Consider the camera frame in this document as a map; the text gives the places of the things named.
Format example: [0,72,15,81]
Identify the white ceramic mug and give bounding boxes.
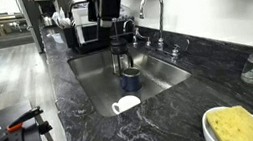
[112,95,140,114]

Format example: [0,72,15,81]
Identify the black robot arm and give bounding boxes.
[87,0,121,28]

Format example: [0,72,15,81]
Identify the blue metal cup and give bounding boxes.
[120,67,142,92]

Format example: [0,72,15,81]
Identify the glass french press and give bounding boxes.
[110,19,134,77]

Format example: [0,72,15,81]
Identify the stainless steel sink basin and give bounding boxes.
[69,48,191,117]

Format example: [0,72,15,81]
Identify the small chrome tap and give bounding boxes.
[123,18,151,47]

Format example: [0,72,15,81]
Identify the chrome gooseneck faucet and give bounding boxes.
[136,0,172,55]

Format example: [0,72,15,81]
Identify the chrome sink sprayer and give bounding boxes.
[171,39,190,60]

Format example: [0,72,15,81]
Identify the black dish drying rack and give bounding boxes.
[63,1,134,54]

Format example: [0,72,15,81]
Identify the yellow sponge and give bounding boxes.
[206,105,253,141]

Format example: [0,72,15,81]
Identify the orange handled clamp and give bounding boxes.
[6,106,54,141]

